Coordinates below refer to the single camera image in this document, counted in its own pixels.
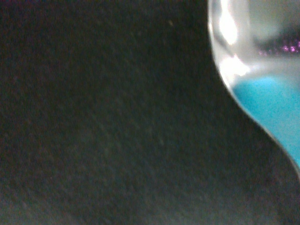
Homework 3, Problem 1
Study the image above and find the black tablecloth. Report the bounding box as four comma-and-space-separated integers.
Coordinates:
0, 0, 300, 225

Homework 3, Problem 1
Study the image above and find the silver spoon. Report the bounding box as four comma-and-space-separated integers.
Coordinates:
208, 0, 300, 170

